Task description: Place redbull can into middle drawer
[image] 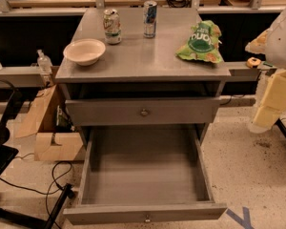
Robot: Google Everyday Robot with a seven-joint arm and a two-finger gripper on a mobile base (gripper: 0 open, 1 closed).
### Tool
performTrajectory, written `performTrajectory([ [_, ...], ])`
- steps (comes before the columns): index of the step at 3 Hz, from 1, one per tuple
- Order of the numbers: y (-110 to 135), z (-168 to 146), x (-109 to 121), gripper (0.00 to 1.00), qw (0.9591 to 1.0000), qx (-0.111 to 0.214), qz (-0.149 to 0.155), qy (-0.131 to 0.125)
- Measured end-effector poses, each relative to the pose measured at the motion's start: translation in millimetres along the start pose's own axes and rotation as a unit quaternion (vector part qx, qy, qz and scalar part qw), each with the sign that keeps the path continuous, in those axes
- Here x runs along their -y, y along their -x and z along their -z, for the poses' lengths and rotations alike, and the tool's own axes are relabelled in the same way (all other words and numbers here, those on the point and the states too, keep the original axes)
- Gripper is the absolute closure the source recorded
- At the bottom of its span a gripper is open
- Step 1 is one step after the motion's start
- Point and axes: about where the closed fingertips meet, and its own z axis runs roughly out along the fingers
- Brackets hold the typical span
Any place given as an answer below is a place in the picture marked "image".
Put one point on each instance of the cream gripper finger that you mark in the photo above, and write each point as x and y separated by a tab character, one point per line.
275	95
263	119

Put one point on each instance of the redbull can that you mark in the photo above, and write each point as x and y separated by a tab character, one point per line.
149	18

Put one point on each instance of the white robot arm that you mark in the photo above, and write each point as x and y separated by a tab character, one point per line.
271	43

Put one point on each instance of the closed grey upper drawer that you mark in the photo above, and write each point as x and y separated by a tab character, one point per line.
134	111

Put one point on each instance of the open grey lower drawer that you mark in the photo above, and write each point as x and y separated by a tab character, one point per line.
144	174

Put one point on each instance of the grey drawer cabinet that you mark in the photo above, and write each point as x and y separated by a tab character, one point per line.
141	67

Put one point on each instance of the green white soda can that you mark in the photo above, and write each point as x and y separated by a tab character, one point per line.
111	25

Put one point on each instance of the green small object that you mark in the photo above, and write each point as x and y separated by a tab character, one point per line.
267	64

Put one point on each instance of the green chip bag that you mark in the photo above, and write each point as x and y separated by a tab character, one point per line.
203	44

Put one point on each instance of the blue floor tape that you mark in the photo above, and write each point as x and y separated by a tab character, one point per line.
244	221

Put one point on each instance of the white bowl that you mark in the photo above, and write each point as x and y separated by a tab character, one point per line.
84	52

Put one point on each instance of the cardboard box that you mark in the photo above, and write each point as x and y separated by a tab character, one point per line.
52	142

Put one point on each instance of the clear plastic bottle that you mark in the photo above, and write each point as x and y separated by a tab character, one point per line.
44	62

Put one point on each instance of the black chair frame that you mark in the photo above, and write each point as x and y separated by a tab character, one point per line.
8	154

